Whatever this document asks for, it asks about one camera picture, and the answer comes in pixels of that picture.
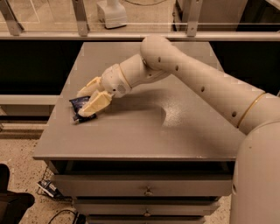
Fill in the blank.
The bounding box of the black chair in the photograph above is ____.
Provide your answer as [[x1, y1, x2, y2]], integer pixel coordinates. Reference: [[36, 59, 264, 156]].
[[0, 164, 35, 224]]

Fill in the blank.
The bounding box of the grey drawer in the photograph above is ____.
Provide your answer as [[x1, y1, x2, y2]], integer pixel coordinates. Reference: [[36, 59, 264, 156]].
[[52, 174, 232, 197], [73, 199, 220, 216]]

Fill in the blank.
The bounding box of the small blue floor device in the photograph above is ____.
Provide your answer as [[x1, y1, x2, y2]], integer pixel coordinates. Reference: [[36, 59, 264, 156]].
[[37, 179, 59, 198]]

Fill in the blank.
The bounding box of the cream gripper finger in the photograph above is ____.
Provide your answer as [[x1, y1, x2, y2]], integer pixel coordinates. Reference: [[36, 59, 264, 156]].
[[78, 90, 112, 117], [77, 77, 104, 97]]

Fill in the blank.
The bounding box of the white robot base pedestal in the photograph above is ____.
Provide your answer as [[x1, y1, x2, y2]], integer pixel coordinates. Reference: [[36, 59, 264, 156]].
[[96, 0, 128, 29]]

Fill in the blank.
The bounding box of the black floor cable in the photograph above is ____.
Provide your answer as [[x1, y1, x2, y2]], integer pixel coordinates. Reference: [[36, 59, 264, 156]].
[[47, 209, 87, 224]]

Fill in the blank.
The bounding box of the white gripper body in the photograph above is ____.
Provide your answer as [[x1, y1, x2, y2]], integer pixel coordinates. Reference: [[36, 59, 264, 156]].
[[101, 64, 131, 98]]

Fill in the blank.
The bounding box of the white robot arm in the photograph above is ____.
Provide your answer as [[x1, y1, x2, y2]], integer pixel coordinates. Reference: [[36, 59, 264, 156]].
[[77, 35, 280, 224]]

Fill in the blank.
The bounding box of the metal railing frame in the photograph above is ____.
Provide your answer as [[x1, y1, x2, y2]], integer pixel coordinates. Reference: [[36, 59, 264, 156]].
[[0, 0, 280, 41]]

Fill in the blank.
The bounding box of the dark blue snack packet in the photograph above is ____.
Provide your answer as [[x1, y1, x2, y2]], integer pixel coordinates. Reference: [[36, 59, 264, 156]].
[[70, 96, 97, 123]]

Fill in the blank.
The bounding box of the grey drawer cabinet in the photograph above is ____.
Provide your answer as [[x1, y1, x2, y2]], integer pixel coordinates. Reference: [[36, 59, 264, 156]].
[[34, 42, 243, 224]]

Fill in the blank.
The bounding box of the top grey drawer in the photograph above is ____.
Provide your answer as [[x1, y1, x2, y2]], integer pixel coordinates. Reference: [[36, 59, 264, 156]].
[[52, 174, 232, 197]]

